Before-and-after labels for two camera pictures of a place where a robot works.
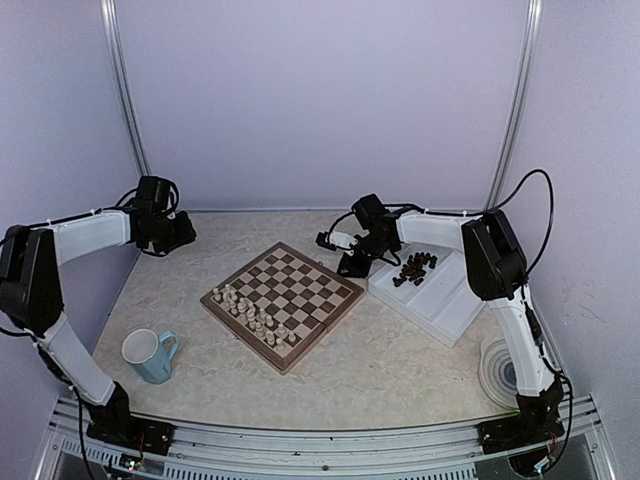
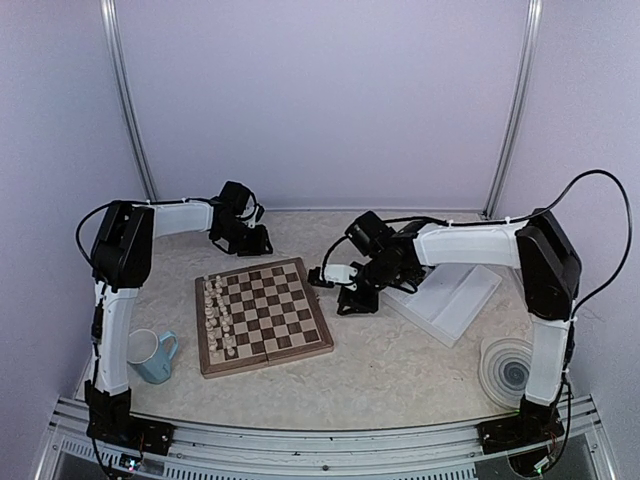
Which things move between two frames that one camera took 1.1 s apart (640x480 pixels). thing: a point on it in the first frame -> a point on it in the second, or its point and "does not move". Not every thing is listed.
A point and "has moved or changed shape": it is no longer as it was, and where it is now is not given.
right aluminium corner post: x=518 y=103 does not move
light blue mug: x=152 y=353 does not move
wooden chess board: x=280 y=305 has moved or changed shape
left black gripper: x=188 y=233 -> x=258 y=245
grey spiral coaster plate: x=497 y=374 does not move
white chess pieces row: x=257 y=320 -> x=216 y=316
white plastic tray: x=429 y=280 does not move
